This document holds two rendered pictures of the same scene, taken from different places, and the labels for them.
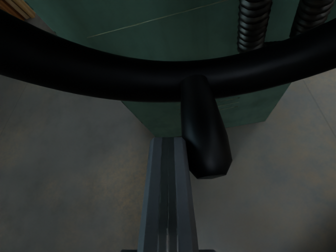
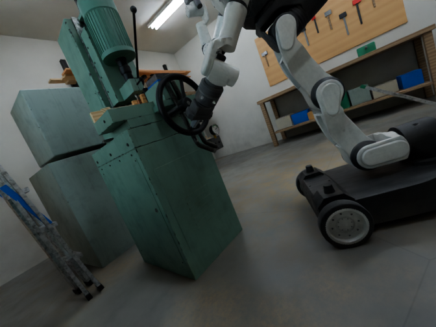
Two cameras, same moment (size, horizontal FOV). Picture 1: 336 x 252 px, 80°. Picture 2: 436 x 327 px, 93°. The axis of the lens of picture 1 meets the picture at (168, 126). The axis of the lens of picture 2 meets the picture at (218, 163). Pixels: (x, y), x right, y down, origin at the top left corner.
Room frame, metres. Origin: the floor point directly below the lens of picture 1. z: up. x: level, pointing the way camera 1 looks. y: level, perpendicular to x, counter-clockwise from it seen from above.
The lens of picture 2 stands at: (-0.33, 0.83, 0.65)
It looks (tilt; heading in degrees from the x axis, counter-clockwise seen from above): 9 degrees down; 291
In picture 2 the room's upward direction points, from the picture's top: 22 degrees counter-clockwise
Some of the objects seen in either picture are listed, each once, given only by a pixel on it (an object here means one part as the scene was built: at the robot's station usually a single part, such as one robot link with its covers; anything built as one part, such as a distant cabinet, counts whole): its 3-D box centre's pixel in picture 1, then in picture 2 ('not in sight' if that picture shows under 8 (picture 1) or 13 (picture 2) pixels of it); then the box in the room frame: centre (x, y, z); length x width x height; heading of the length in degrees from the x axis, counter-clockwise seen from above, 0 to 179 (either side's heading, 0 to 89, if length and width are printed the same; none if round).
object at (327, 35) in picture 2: not in sight; (318, 32); (-1.21, -3.20, 1.50); 2.00 x 0.04 x 0.90; 163
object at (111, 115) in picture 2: not in sight; (161, 108); (0.25, -0.19, 0.87); 0.61 x 0.30 x 0.06; 66
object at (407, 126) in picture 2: not in sight; (369, 169); (-0.63, -0.33, 0.19); 0.64 x 0.52 x 0.33; 6
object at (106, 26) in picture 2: not in sight; (108, 30); (0.37, -0.20, 1.35); 0.18 x 0.18 x 0.31
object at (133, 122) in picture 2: not in sight; (154, 121); (0.31, -0.17, 0.82); 0.40 x 0.21 x 0.04; 66
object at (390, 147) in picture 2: not in sight; (372, 150); (-0.66, -0.33, 0.28); 0.21 x 0.20 x 0.13; 6
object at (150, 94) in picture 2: not in sight; (165, 94); (0.18, -0.16, 0.91); 0.15 x 0.14 x 0.09; 66
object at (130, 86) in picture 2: not in sight; (132, 91); (0.39, -0.21, 1.03); 0.14 x 0.07 x 0.09; 156
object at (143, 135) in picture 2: not in sight; (144, 140); (0.48, -0.25, 0.76); 0.57 x 0.45 x 0.09; 156
